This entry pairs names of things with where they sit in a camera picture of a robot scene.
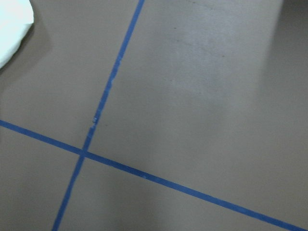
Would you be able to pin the cream cat print t-shirt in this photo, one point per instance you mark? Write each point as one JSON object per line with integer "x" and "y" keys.
{"x": 16, "y": 18}

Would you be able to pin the brown paper table cover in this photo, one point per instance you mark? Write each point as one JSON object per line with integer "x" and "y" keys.
{"x": 157, "y": 115}

